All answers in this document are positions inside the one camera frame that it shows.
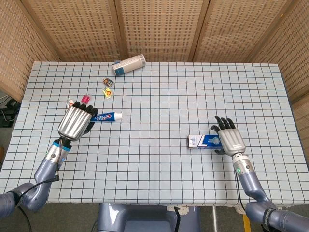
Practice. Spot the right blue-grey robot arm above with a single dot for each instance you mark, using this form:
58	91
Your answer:
252	186

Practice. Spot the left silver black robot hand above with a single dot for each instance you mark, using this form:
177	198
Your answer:
73	123

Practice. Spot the dark multicolour wrapped candy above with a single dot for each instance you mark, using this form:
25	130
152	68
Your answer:
108	82

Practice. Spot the blue white carton box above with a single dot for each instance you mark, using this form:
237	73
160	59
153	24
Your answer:
202	142

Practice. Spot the white orange wrapped candy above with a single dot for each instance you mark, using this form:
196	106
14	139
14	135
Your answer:
70	102

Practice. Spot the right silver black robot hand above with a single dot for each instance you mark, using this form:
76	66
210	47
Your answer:
231	141

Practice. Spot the yellow wrapped candy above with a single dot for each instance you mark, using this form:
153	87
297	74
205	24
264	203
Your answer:
107	92

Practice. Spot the white cylinder can blue label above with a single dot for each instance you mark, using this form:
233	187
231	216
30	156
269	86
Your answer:
129	64

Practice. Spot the red wrapped candy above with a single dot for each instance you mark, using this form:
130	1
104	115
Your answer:
86	98

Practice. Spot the blue-grey robot torso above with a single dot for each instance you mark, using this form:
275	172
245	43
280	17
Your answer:
144	220

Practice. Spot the blue white toothpaste tube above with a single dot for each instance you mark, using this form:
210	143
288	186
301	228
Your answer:
108	116

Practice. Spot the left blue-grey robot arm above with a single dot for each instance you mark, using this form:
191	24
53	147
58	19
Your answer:
44	169

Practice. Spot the woven bamboo folding screen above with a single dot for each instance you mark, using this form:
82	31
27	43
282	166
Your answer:
159	26

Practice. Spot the white power socket strip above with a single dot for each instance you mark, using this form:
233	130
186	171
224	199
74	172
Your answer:
182	209

